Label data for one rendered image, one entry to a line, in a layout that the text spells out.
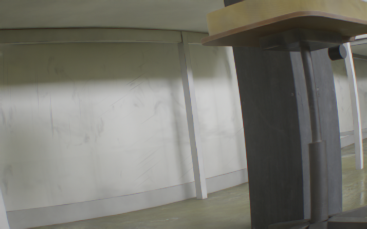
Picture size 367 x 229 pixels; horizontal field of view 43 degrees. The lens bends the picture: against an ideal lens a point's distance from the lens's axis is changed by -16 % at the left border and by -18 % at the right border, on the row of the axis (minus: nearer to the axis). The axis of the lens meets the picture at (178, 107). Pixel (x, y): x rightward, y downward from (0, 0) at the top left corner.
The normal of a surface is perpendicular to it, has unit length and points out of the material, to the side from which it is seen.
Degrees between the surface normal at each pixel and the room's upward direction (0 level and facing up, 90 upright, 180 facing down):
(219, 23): 90
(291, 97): 90
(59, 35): 90
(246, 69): 90
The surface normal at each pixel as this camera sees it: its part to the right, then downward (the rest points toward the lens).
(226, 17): -0.82, 0.07
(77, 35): 0.72, -0.12
